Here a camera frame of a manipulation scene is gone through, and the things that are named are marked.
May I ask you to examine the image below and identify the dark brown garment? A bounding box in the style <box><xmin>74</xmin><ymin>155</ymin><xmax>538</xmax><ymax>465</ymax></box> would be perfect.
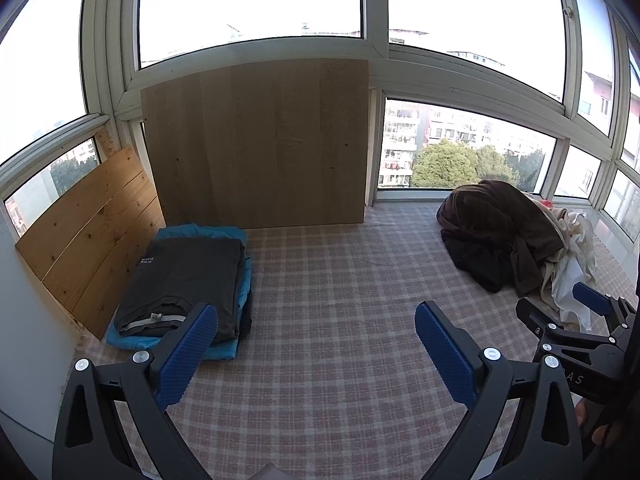
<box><xmin>436</xmin><ymin>180</ymin><xmax>564</xmax><ymax>297</ymax></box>

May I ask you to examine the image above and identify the person's right hand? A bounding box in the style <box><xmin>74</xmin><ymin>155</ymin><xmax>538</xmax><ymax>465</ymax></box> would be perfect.
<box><xmin>575</xmin><ymin>398</ymin><xmax>623</xmax><ymax>448</ymax></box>

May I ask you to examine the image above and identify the cream white garment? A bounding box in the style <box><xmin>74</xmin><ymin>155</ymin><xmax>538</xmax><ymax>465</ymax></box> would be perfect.
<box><xmin>540</xmin><ymin>207</ymin><xmax>597</xmax><ymax>333</ymax></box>

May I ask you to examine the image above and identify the beige garment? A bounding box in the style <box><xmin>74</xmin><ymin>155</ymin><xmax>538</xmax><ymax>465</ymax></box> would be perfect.
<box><xmin>530</xmin><ymin>197</ymin><xmax>568</xmax><ymax>284</ymax></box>

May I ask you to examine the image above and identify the folded blue garment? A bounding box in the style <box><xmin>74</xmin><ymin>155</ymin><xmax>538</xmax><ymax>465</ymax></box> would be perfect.
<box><xmin>106</xmin><ymin>223</ymin><xmax>252</xmax><ymax>361</ymax></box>

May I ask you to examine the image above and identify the pine plank panel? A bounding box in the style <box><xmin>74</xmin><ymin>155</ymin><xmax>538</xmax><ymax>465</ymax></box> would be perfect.
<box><xmin>15</xmin><ymin>146</ymin><xmax>165</xmax><ymax>339</ymax></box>

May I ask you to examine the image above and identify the folded dark grey shirt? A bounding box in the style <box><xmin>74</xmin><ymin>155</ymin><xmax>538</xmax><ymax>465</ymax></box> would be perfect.
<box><xmin>114</xmin><ymin>237</ymin><xmax>245</xmax><ymax>344</ymax></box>

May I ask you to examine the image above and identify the large light wooden board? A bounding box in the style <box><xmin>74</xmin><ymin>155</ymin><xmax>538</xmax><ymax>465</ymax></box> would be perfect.
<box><xmin>140</xmin><ymin>58</ymin><xmax>369</xmax><ymax>229</ymax></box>

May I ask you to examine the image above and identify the white window frame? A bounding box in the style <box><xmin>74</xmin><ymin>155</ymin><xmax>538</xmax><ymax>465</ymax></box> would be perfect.
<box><xmin>1</xmin><ymin>0</ymin><xmax>639</xmax><ymax>240</ymax></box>

